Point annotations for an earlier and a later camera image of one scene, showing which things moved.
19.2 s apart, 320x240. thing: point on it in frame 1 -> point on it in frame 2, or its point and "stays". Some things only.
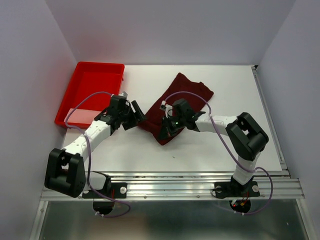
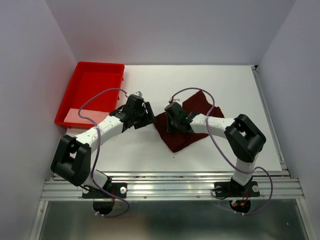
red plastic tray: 92,86 stays
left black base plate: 113,190 stays
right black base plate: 225,189 stays
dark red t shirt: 196,94 -> 199,103
